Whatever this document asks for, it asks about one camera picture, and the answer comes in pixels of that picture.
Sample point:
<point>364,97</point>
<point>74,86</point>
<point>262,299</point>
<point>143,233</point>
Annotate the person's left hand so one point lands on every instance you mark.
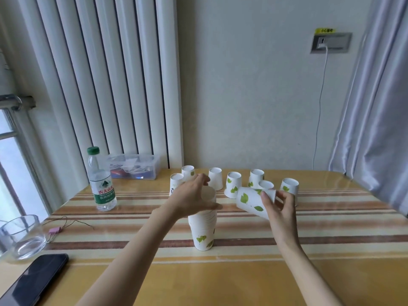
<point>186,199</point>

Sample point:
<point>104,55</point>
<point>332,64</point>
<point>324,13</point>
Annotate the person's right hand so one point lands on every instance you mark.
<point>285,224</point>

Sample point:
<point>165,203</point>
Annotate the person's right thumb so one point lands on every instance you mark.
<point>267,200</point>

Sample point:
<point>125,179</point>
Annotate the person's left thumb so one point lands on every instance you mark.
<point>212,206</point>

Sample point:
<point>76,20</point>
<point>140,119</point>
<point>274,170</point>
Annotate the white leaf-print paper cup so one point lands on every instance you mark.
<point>250,202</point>
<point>209,194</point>

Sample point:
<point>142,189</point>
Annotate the person's right forearm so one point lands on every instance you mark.
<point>306,277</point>

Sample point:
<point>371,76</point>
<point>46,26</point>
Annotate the person's left forearm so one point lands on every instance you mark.
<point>134,261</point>

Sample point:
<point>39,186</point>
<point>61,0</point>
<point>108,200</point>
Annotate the row of upturned paper cups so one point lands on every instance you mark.
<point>215,180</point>

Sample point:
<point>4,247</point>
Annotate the stack of nested paper cups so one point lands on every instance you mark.
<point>202,232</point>

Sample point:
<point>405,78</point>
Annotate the striped table runner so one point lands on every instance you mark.
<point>334,219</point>

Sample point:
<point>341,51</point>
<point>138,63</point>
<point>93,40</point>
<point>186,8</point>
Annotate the clear plastic storage box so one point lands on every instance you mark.
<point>140,160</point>

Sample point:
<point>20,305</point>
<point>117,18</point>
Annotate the green-capped plastic water bottle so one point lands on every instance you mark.
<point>102,184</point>

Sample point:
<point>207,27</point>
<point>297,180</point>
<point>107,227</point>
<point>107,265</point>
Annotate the grey curtain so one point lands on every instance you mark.
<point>376,108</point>

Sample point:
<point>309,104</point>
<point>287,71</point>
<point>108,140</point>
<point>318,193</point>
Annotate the white charger plug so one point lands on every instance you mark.
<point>322,42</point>

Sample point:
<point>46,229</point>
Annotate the yellow warning sticker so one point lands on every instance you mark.
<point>325,30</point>

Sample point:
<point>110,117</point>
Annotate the black smartphone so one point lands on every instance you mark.
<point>35,280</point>

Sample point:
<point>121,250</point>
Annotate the clear glass bowl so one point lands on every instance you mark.
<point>22,238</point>

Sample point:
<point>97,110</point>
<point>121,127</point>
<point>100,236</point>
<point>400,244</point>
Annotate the grey wall socket panel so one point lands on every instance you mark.
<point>338,43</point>

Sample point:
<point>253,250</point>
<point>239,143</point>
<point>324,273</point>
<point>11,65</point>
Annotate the metal window frame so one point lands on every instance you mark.
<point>16,101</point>

